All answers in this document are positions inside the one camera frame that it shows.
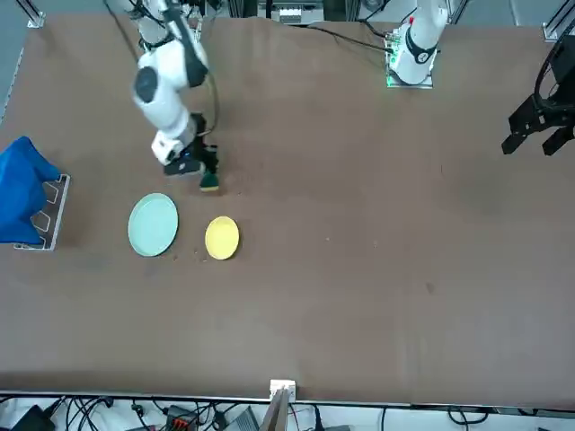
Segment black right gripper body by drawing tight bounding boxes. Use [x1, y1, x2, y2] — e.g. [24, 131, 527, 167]
[187, 114, 210, 156]

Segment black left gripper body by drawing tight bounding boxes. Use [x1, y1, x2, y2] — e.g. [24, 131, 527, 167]
[534, 40, 575, 129]

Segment green and yellow sponge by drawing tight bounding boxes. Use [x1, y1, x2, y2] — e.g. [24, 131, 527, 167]
[199, 169, 221, 194]

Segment small yellow dish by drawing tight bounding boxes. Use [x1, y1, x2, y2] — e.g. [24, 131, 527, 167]
[204, 215, 241, 261]

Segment pale green plate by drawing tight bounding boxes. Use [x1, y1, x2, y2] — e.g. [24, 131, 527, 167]
[128, 192, 180, 259]

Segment white terminal block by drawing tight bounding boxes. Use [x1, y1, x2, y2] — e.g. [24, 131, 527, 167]
[278, 6, 303, 26]

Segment blue cloth bag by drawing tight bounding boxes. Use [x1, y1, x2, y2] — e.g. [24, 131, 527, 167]
[0, 136, 62, 246]

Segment power strip with red switches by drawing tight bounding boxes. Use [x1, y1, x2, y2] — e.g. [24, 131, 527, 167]
[164, 405, 199, 431]

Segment grey power adapter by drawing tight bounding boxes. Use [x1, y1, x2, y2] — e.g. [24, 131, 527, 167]
[224, 407, 261, 431]

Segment black power adapter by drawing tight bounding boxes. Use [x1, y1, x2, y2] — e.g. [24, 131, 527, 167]
[11, 403, 56, 431]

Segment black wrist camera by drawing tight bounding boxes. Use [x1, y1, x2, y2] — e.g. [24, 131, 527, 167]
[163, 154, 204, 177]

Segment black cable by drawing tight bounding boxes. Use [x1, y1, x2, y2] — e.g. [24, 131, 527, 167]
[534, 31, 568, 109]
[304, 22, 388, 51]
[102, 0, 222, 138]

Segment aluminium rail with cutouts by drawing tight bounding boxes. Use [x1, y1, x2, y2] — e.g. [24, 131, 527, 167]
[13, 173, 72, 251]

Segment aluminium post with white bracket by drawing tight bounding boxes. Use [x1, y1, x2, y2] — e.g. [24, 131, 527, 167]
[260, 379, 298, 431]

